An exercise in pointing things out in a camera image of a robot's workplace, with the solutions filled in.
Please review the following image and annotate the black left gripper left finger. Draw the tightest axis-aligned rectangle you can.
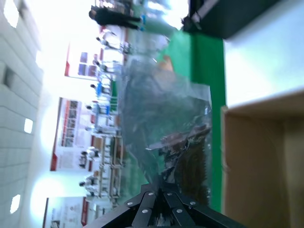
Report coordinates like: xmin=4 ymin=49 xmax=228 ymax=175
xmin=83 ymin=184 xmax=158 ymax=228

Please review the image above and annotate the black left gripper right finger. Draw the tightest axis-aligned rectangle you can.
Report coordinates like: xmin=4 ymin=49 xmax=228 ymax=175
xmin=161 ymin=185 xmax=247 ymax=228

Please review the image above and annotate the green graphics card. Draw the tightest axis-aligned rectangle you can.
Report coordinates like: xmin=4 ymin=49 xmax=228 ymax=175
xmin=147 ymin=123 xmax=212 ymax=208

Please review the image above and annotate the grey antistatic plastic bag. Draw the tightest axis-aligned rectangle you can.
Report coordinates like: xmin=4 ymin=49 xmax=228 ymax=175
xmin=118 ymin=58 xmax=214 ymax=208

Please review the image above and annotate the brown cardboard box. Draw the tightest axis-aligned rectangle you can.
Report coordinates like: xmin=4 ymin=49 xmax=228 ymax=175
xmin=220 ymin=89 xmax=304 ymax=228

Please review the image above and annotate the standing person in black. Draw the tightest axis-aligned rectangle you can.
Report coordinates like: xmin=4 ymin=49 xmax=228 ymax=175
xmin=88 ymin=6 xmax=143 ymax=31

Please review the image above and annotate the black slotted container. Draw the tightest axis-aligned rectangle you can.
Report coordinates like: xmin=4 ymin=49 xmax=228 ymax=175
xmin=181 ymin=0 xmax=285 ymax=40

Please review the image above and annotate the ceiling light panel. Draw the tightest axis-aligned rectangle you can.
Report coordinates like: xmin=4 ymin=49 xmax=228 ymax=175
xmin=23 ymin=118 xmax=34 ymax=134
xmin=9 ymin=194 xmax=21 ymax=214
xmin=2 ymin=0 xmax=19 ymax=27

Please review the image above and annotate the green cloth covered table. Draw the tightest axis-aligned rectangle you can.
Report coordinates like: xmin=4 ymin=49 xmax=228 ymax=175
xmin=163 ymin=30 xmax=226 ymax=214

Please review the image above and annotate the metal frame workbench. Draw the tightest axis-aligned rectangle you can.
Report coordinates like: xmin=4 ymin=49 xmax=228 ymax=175
xmin=94 ymin=133 xmax=124 ymax=199

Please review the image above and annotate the white red wall poster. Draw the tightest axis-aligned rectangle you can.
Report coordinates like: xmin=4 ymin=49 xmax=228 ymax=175
xmin=64 ymin=40 xmax=105 ymax=79
xmin=42 ymin=196 xmax=89 ymax=228
xmin=49 ymin=96 xmax=96 ymax=172

